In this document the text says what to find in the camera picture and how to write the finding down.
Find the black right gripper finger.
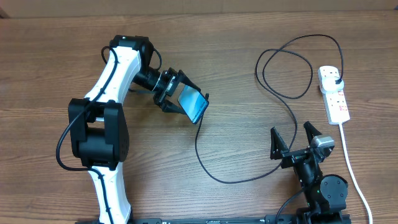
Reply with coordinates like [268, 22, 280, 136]
[303, 121, 322, 145]
[270, 127, 289, 160]

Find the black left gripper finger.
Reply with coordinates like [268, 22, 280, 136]
[160, 100, 185, 114]
[177, 70, 201, 92]

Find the Samsung Galaxy smartphone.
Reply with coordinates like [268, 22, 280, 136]
[177, 85, 209, 124]

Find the black USB charging cable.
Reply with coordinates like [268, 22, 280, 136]
[195, 34, 345, 185]

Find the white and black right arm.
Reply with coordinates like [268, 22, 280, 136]
[265, 121, 351, 223]

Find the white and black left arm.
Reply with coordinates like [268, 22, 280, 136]
[64, 35, 208, 223]

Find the white charger plug adapter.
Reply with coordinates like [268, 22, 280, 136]
[320, 77, 345, 94]

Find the white power strip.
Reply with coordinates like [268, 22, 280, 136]
[317, 65, 350, 125]

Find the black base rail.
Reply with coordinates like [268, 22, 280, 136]
[75, 215, 352, 224]

